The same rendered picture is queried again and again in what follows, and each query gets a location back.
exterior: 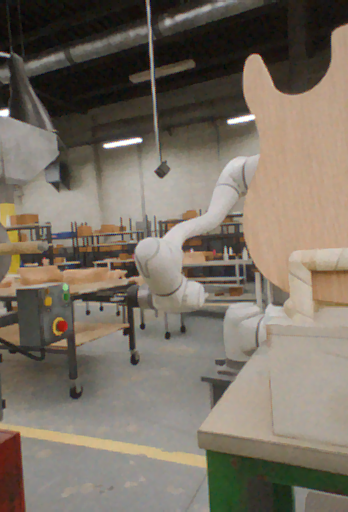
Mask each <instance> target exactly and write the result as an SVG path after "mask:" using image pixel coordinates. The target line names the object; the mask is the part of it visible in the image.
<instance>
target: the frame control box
mask: <svg viewBox="0 0 348 512"><path fill-rule="evenodd" d="M64 283H66V284H67V285H68V289H67V291H66V292H64V291H63V289H62V285H63V284H64ZM46 286H48V287H49V288H50V294H49V295H47V296H45V295H44V294H43V289H44V287H46ZM65 293H67V294H69V300H68V301H65V300H64V294H65ZM47 297H50V298H51V299H52V303H51V305H45V302H44V301H45V298H47ZM16 300H17V312H18V325H19V336H20V346H21V347H36V348H38V350H39V351H41V352H40V357H38V355H37V356H35V354H33V353H31V352H29V351H26V350H24V349H23V348H21V347H19V346H17V345H14V344H13V343H11V342H9V341H7V340H5V339H4V338H0V343H2V344H5V345H7V346H8V347H10V348H12V349H14V350H17V351H16V352H18V353H20V354H22V355H24V356H26V357H27V358H30V359H33V360H35V361H43V360H44V359H45V356H46V351H45V347H46V346H49V345H51V344H53V343H55V342H58V341H60V340H63V339H67V338H69V337H72V336H73V325H72V312H71V299H70V285H69V283H68V282H58V283H44V284H38V285H31V286H25V288H18V289H16ZM61 320H65V321H67V323H68V328H67V331H66V332H59V330H58V329H57V324H58V323H59V322H60V321H61Z"/></svg>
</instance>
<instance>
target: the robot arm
mask: <svg viewBox="0 0 348 512"><path fill-rule="evenodd" d="M258 158H260V155H256V156H253V157H250V158H247V157H237V158H235V159H233V160H232V161H231V162H229V165H228V166H227V167H226V168H224V170H223V171H222V173H221V174H220V176H219V178H218V181H217V184H216V187H215V189H214V193H213V197H212V202H211V205H210V208H208V210H207V212H206V213H205V214H204V215H202V216H198V217H195V219H192V220H189V221H186V222H182V223H180V224H178V225H176V226H174V227H173V228H172V229H171V230H170V231H169V232H168V233H167V234H166V235H165V236H164V237H163V238H155V237H148V238H145V239H143V240H142V241H140V242H139V245H138V246H137V248H136V250H135V262H136V265H137V268H138V270H139V273H140V275H141V277H142V278H143V280H144V281H145V283H143V284H142V285H133V286H130V287H129V289H128V290H124V291H106V292H99V291H97V292H89V293H82V302H101V303H113V304H115V303H126V302H127V303H128V304H129V306H130V307H131V308H141V309H143V310H155V311H156V310H161V311H164V312H169V313H186V312H192V311H196V310H199V309H200V308H201V307H202V305H203V303H204V299H205V294H204V288H203V286H202V285H201V284H200V283H198V282H195V281H193V280H188V279H187V278H186V277H183V276H182V275H181V274H180V273H181V267H182V259H183V252H182V250H181V246H182V244H183V241H184V240H186V239H187V238H190V237H193V236H196V235H200V234H203V233H206V232H209V231H212V230H214V229H215V228H217V227H218V226H219V225H220V224H221V223H222V222H223V219H224V218H225V217H226V215H227V214H228V213H229V211H230V210H232V209H233V207H234V206H235V205H236V204H237V203H238V200H239V198H240V197H241V196H245V195H246V193H247V189H249V187H250V183H251V180H252V178H253V176H254V174H255V171H256V167H257V163H258ZM269 289H270V298H271V300H272V303H271V304H269V305H268V306H267V308H266V309H265V315H263V313H261V309H260V308H259V307H258V306H257V305H255V304H252V303H250V302H245V303H237V304H232V305H230V306H229V308H228V309H227V311H226V313H225V317H224V323H223V342H224V350H225V358H218V359H215V364H216V365H219V366H222V367H220V368H218V369H217V374H218V375H230V376H237V375H238V373H239V372H240V371H241V368H242V367H244V366H245V364H246V363H247V362H248V360H249V359H250V358H251V356H252V355H253V354H254V351H255V350H256V349H257V348H258V346H259V345H260V343H261V342H262V341H263V340H267V331H265V324H266V323H267V322H269V321H270V320H271V319H272V318H273V317H269V316H270V315H271V314H272V313H278V310H279V309H280V308H281V307H283V305H284V303H285V301H287V300H288V299H289V298H290V294H289V293H286V292H284V290H282V289H281V288H279V287H278V286H276V285H275V284H273V283H271V282H270V281H269Z"/></svg>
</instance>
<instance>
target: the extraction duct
mask: <svg viewBox="0 0 348 512"><path fill-rule="evenodd" d="M276 1H279V0H203V1H200V2H197V4H194V5H190V6H186V7H184V16H185V22H186V25H187V27H188V28H192V27H197V26H200V25H203V24H208V23H211V22H214V20H217V19H222V18H225V17H228V16H232V15H236V13H239V12H243V11H247V10H250V9H254V8H257V7H260V6H261V5H266V4H271V3H273V2H276ZM151 28H153V41H154V40H159V39H162V37H165V36H168V35H171V34H175V33H178V32H182V31H186V27H185V25H184V22H183V17H182V8H179V9H176V10H173V12H170V13H167V14H163V15H158V16H156V17H152V18H151ZM146 42H149V38H148V22H147V20H144V22H141V23H137V24H134V25H131V26H127V27H123V28H120V29H117V30H114V31H110V33H107V34H104V35H100V36H98V37H94V38H90V39H88V40H84V41H80V42H77V43H74V44H69V45H66V46H64V48H62V47H61V49H58V50H54V51H51V52H48V53H43V54H40V55H37V56H34V57H30V58H27V59H24V60H23V65H24V69H25V73H26V76H28V77H32V76H35V75H38V74H43V73H46V72H49V71H54V70H57V69H60V68H64V66H66V67H68V65H71V64H76V63H80V62H82V61H86V60H89V59H94V58H97V57H100V56H103V55H108V54H111V53H114V52H118V51H121V49H123V50H125V48H129V47H132V46H135V45H140V44H143V43H146ZM9 76H10V72H9V68H8V64H6V65H4V66H1V67H0V85H4V84H7V83H10V82H9Z"/></svg>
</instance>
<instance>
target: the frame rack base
mask: <svg viewBox="0 0 348 512"><path fill-rule="evenodd" d="M265 331H267V351H268V371H269V390H271V411H272V431H273V435H278V436H285V438H293V439H301V440H308V441H312V442H316V443H324V444H331V445H339V447H347V448H348V309H328V308H318V313H314V322H312V323H293V322H292V321H291V318H276V317H273V318H272V319H271V320H270V321H269V322H267V323H266V324H265Z"/></svg>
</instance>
